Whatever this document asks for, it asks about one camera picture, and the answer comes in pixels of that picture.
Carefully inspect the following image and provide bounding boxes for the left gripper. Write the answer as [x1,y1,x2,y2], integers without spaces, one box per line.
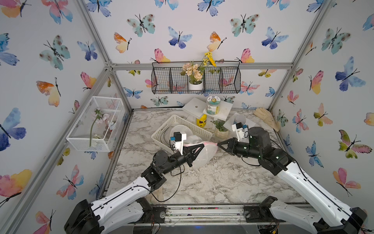
[159,143,201,176]

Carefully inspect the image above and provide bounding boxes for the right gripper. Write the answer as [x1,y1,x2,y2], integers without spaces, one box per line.
[218,138,263,162]

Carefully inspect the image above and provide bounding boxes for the white mesh laundry bag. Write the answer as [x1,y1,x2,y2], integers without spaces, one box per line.
[184,135,218,169]

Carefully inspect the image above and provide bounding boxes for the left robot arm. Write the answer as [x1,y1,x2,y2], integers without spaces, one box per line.
[64,143,205,234]

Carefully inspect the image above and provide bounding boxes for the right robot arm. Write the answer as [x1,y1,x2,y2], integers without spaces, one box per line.
[217,127,367,234]

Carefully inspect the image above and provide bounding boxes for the small green potted plant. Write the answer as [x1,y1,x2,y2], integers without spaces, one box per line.
[212,120,229,139]

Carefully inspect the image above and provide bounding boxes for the blue label jar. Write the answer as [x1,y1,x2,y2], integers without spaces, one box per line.
[234,115,246,125]

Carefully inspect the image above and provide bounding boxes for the white plastic basket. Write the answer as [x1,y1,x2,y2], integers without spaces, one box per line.
[151,115,213,154]

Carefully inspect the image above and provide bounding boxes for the white tiered shelf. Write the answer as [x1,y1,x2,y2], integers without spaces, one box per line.
[182,95,255,141]

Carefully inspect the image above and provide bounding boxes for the green label jar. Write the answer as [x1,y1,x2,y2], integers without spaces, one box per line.
[206,95,221,115]

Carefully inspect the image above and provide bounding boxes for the white flower pot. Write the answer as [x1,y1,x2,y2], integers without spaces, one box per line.
[188,80,204,91]

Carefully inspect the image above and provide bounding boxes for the artificial flower bouquet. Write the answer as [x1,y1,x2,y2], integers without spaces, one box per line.
[180,51,216,82]

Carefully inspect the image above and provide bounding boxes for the pink artificial flower stem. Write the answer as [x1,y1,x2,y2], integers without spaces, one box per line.
[89,107,110,147]

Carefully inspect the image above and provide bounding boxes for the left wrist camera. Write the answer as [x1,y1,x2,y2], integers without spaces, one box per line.
[170,132,187,155]

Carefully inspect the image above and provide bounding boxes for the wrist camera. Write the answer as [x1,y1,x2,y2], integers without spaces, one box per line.
[170,132,187,155]
[231,122,248,142]

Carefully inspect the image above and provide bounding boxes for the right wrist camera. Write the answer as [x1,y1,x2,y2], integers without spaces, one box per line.
[231,122,248,142]

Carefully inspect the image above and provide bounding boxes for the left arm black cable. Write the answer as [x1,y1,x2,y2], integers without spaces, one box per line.
[148,163,185,203]

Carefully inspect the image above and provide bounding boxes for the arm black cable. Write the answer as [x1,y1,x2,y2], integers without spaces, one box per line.
[148,163,185,203]
[241,137,363,234]

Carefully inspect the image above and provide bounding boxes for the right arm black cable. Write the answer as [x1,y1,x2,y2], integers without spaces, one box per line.
[241,137,363,234]

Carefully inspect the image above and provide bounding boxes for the black wire wall basket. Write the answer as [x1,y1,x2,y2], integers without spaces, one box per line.
[151,61,241,95]

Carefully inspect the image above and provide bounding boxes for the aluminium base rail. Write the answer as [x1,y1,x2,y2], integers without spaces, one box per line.
[110,204,322,227]

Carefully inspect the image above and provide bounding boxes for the white mesh wall box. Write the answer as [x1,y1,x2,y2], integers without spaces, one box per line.
[66,96,125,152]

